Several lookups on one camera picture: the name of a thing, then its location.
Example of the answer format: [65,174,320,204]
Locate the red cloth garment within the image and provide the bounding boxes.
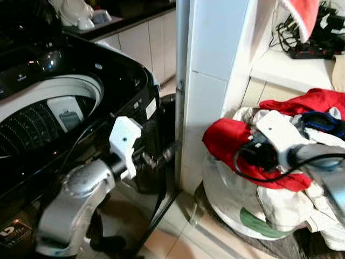
[202,118,313,193]

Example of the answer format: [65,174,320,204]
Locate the white crumpled clothes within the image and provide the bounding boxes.
[233,106,345,251]

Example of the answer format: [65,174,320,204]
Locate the black top-load washing machine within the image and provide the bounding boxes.
[0,23,180,259]

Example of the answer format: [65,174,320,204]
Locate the white washer label sticker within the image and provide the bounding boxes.
[145,97,158,121]

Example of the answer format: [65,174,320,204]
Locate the white laundry basket green mark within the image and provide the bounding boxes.
[202,108,345,252]

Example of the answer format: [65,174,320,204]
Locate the black garment with blue trim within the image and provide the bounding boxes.
[294,111,345,140]

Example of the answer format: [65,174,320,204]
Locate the red crumpled shirt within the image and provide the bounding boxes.
[258,88,345,120]

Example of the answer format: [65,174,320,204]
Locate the grey drum lint filter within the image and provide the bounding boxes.
[58,108,82,133]

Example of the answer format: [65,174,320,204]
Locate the white ledge shelf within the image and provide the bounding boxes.
[250,47,339,93]

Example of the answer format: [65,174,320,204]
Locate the white cabinet with dark counter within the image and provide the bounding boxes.
[64,0,178,86]

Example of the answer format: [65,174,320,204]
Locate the beige bag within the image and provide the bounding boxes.
[331,53,345,93]

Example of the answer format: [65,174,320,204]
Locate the grey washer drum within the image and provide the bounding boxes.
[0,74,104,158]

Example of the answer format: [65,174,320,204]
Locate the red and white hanging towel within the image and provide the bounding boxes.
[280,0,322,44]

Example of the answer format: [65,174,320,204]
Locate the white appliance on counter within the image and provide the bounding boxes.
[50,0,113,31]

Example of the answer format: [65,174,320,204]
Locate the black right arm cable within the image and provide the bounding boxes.
[232,145,345,183]

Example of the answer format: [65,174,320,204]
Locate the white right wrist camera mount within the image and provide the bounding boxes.
[254,110,312,169]

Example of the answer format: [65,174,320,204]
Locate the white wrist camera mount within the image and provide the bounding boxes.
[254,110,312,169]
[108,116,144,180]

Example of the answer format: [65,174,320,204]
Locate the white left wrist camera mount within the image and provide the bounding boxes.
[108,116,144,180]

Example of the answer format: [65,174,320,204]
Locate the grey metal door frame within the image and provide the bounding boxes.
[174,0,192,189]

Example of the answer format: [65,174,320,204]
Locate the black power strip with cables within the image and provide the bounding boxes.
[268,2,345,61]

